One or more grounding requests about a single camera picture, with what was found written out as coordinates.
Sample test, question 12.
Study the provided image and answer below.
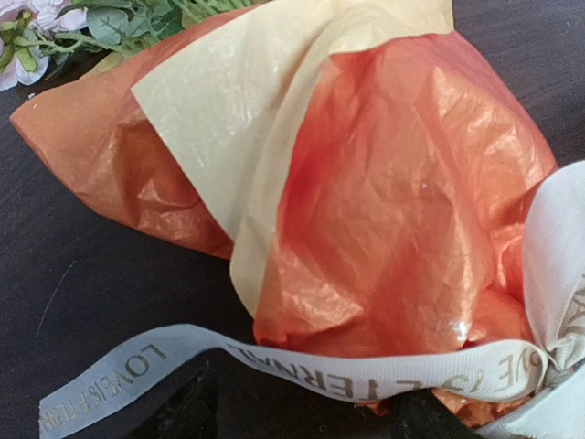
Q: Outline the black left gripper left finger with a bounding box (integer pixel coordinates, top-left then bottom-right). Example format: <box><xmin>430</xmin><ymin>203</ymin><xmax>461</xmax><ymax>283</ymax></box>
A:
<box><xmin>126</xmin><ymin>367</ymin><xmax>218</xmax><ymax>439</ymax></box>

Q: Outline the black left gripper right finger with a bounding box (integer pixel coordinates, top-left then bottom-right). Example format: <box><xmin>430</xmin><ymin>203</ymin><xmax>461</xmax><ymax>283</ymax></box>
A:
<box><xmin>388</xmin><ymin>392</ymin><xmax>475</xmax><ymax>439</ymax></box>

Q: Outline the orange flower bouquet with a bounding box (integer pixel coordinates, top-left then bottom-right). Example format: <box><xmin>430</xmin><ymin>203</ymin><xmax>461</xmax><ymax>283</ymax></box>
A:
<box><xmin>0</xmin><ymin>0</ymin><xmax>561</xmax><ymax>439</ymax></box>

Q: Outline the grey printed ribbon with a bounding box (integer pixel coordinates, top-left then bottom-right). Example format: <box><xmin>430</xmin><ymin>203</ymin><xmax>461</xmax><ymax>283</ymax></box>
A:
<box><xmin>38</xmin><ymin>162</ymin><xmax>584</xmax><ymax>438</ymax></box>

